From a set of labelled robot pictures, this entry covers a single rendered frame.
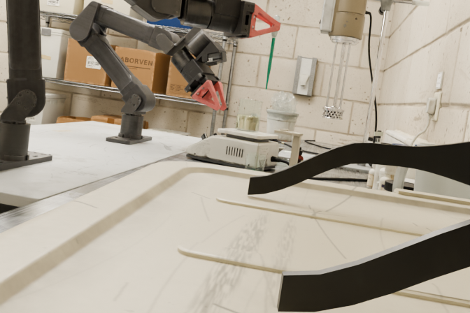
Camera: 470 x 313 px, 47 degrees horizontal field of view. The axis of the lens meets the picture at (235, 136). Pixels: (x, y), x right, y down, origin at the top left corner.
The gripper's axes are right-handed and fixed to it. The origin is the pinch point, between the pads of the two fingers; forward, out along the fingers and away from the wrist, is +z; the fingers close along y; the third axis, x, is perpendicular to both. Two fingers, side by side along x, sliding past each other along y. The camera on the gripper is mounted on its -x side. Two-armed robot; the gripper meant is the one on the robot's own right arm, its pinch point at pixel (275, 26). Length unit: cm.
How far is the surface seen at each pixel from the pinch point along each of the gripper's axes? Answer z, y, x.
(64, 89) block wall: -23, 316, 32
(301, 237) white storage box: -37, -89, 18
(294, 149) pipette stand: -1.0, -18.3, 22.9
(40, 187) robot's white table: -43, -19, 32
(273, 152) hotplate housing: 11.8, 17.7, 28.3
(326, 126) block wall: 144, 218, 32
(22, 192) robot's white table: -45, -23, 32
